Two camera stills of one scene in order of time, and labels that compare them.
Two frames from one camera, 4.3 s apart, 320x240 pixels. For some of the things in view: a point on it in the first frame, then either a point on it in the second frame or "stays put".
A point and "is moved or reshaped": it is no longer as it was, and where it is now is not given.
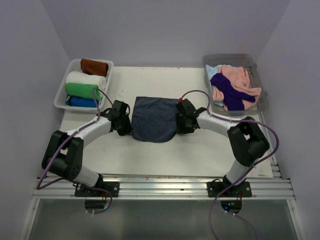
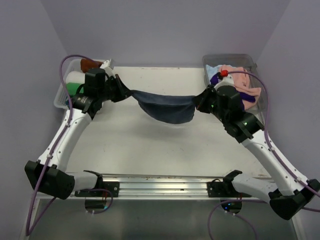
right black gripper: (180, 128) → (201, 99)
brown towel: (94, 67) stays put
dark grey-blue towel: (154, 119) is moved or reshaped
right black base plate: (215, 188) stays put
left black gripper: (128, 129) → (123, 92)
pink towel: (239, 78) stays put
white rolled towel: (78, 77) stays put
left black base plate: (113, 187) stays put
